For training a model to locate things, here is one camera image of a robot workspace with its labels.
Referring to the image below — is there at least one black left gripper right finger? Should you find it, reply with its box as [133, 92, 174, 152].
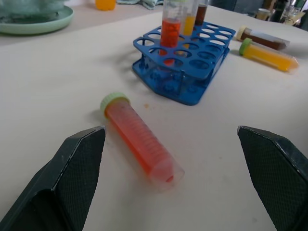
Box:
[237, 125, 308, 231]

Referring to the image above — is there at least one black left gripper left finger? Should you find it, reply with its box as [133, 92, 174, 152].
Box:
[0, 126, 106, 231]

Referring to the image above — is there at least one red liquid tube green cap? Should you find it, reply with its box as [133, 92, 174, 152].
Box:
[100, 92, 185, 194]

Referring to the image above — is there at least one yellow liquid tube green cap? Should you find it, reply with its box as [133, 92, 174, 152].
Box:
[238, 38, 300, 74]

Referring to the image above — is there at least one brown liquid tube cream cap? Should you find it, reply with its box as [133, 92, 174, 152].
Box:
[236, 26, 291, 51]

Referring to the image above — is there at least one blue tube rack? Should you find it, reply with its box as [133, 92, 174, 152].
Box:
[132, 21, 237, 106]

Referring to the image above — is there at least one paper cup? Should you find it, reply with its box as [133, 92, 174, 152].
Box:
[255, 8, 271, 21]

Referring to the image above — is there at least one dark glass bottle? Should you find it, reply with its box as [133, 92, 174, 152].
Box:
[271, 0, 289, 24]

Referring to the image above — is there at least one mint green plate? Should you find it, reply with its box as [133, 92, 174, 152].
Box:
[0, 4, 75, 36]

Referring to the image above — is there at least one orange juice bottle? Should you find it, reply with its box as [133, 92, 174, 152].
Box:
[95, 0, 116, 11]

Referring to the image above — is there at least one teal crumpled cloth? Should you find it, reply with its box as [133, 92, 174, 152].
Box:
[116, 0, 167, 10]

